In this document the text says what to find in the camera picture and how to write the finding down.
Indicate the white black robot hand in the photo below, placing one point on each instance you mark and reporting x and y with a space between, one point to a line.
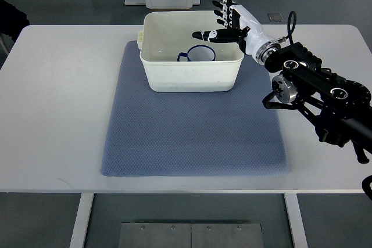
241 27

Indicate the blue enamel mug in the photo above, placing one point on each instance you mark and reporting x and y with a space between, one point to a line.
198 53

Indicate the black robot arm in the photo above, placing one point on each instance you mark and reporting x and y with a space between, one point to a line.
339 109

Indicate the cream plastic box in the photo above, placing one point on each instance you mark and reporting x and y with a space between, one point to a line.
166 34

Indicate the small grey floor plate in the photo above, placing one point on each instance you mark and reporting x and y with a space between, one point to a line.
275 17

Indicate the blue textured mat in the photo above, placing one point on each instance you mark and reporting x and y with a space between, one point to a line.
192 134

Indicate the right white table leg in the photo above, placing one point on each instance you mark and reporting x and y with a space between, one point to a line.
295 220

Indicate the white table leg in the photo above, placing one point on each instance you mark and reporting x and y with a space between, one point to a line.
82 220
295 220

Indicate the dark object at left edge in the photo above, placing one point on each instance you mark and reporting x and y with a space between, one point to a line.
13 21

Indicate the left white table leg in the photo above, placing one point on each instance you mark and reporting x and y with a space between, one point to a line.
82 220

